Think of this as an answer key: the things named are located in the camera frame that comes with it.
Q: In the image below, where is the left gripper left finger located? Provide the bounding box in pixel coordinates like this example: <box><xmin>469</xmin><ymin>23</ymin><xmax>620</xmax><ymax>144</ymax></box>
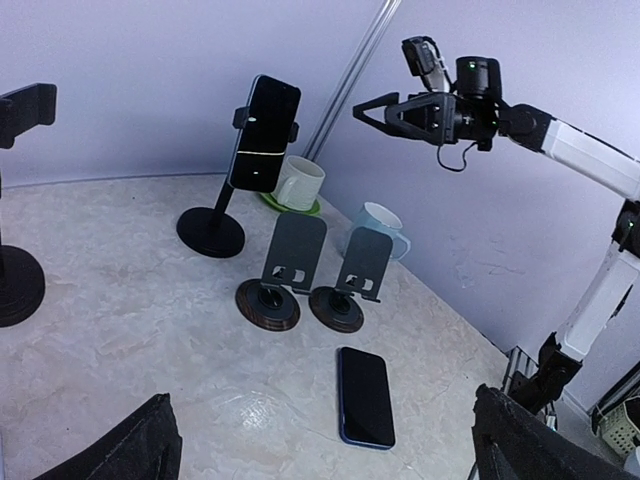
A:
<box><xmin>39</xmin><ymin>393</ymin><xmax>183</xmax><ymax>479</ymax></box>

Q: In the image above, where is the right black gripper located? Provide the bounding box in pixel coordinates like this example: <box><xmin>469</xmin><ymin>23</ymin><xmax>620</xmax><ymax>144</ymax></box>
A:
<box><xmin>352</xmin><ymin>92</ymin><xmax>458</xmax><ymax>146</ymax></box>

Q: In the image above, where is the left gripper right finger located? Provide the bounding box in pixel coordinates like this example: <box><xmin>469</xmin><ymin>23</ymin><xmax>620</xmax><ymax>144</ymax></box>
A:
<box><xmin>472</xmin><ymin>384</ymin><xmax>634</xmax><ymax>480</ymax></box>

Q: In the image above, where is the blue phone black screen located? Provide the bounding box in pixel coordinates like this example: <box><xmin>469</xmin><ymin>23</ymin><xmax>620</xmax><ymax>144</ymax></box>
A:
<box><xmin>337</xmin><ymin>346</ymin><xmax>396</xmax><ymax>450</ymax></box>

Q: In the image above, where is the teal phone black screen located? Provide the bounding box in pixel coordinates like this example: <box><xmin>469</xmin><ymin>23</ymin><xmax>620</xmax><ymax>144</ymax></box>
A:
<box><xmin>228</xmin><ymin>74</ymin><xmax>301</xmax><ymax>193</ymax></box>

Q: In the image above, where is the black pole phone stand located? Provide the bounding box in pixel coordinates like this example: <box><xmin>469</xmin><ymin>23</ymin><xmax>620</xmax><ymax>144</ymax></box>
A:
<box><xmin>175</xmin><ymin>105</ymin><xmax>301</xmax><ymax>259</ymax></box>
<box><xmin>1</xmin><ymin>83</ymin><xmax>58</xmax><ymax>328</ymax></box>

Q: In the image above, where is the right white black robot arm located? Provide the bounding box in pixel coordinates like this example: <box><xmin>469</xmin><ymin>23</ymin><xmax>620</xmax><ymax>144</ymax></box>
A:
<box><xmin>352</xmin><ymin>56</ymin><xmax>639</xmax><ymax>410</ymax></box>

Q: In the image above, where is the black folding stand right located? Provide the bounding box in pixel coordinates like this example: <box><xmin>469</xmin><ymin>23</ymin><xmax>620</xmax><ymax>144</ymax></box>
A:
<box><xmin>308</xmin><ymin>227</ymin><xmax>393</xmax><ymax>334</ymax></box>

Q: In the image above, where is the black folding stand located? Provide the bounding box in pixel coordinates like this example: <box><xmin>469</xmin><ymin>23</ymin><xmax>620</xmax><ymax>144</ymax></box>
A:
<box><xmin>308</xmin><ymin>227</ymin><xmax>393</xmax><ymax>334</ymax></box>
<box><xmin>235</xmin><ymin>212</ymin><xmax>327</xmax><ymax>332</ymax></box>

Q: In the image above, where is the black folding stand left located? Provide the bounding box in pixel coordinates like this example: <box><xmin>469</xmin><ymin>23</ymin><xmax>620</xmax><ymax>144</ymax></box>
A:
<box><xmin>235</xmin><ymin>212</ymin><xmax>327</xmax><ymax>332</ymax></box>

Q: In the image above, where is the white perforated basket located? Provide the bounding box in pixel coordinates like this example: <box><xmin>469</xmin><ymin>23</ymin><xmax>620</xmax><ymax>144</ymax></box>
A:
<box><xmin>597</xmin><ymin>396</ymin><xmax>639</xmax><ymax>458</ymax></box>

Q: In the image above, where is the light blue mug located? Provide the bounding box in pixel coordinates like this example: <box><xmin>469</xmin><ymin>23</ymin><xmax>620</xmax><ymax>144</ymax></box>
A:
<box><xmin>343</xmin><ymin>201</ymin><xmax>412</xmax><ymax>261</ymax></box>

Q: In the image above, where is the cream ceramic mug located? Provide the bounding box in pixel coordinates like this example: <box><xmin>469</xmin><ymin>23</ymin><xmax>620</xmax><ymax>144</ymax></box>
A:
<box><xmin>272</xmin><ymin>155</ymin><xmax>326</xmax><ymax>212</ymax></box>

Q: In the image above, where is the green saucer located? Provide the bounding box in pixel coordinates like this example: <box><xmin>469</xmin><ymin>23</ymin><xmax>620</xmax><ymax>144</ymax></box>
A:
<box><xmin>258</xmin><ymin>192</ymin><xmax>324</xmax><ymax>216</ymax></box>

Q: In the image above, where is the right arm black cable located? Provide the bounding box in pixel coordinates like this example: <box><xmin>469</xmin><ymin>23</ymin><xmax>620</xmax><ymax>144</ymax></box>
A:
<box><xmin>435</xmin><ymin>142</ymin><xmax>484</xmax><ymax>174</ymax></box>

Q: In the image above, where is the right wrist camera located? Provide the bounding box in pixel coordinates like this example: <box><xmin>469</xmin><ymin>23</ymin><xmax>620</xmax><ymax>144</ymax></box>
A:
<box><xmin>401</xmin><ymin>36</ymin><xmax>455</xmax><ymax>93</ymax></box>

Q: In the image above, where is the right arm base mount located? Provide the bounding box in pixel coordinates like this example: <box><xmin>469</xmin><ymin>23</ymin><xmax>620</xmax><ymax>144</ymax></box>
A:
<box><xmin>502</xmin><ymin>332</ymin><xmax>582</xmax><ymax>415</ymax></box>

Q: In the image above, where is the right aluminium frame post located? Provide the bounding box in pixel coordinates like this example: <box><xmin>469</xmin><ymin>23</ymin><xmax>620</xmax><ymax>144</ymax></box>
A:
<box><xmin>303</xmin><ymin>0</ymin><xmax>402</xmax><ymax>162</ymax></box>

